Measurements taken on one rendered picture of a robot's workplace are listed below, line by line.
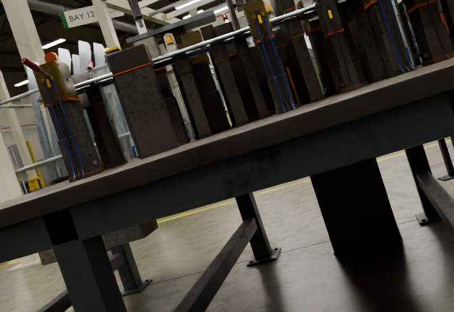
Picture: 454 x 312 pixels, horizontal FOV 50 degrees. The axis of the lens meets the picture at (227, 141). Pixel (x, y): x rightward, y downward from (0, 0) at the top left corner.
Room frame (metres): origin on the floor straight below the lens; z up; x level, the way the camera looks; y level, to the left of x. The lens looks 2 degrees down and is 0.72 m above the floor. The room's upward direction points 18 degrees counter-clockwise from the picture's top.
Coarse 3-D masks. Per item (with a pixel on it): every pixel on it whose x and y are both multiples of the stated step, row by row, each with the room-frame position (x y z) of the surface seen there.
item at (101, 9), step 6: (96, 6) 8.12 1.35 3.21; (102, 6) 8.10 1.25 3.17; (96, 12) 8.13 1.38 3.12; (102, 12) 8.11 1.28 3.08; (108, 12) 8.23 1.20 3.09; (102, 18) 8.11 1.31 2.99; (108, 18) 8.15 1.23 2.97; (102, 24) 8.12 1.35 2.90; (108, 24) 8.10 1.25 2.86; (102, 30) 8.13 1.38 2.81; (108, 30) 8.11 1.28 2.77; (114, 30) 8.23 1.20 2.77; (108, 36) 8.11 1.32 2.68; (114, 36) 8.15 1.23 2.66; (108, 42) 8.12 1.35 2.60; (114, 42) 8.10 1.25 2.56; (108, 48) 8.13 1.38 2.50
